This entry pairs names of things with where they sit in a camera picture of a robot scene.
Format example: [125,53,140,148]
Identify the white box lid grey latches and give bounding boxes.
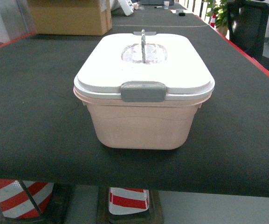
[74,34,215,102]

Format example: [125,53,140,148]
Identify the pink plastic storage box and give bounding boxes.
[73,89,210,150]

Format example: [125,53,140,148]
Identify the brown cardboard box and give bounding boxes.
[27,0,112,36]

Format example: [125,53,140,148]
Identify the red white traffic cone right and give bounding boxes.
[96,186,165,224]

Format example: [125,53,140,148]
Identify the red white traffic cone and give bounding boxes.
[96,186,165,224]
[0,177,72,224]

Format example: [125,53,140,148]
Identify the white paper cup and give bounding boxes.
[164,0,170,10]

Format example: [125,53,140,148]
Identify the green potted plant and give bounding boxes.
[203,0,228,28]

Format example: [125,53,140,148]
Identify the black mesh chair right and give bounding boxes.
[227,0,269,61]

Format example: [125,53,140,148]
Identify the red white traffic cone left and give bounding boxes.
[0,177,72,224]

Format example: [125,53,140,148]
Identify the red metal table frame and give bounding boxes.
[0,10,269,90]

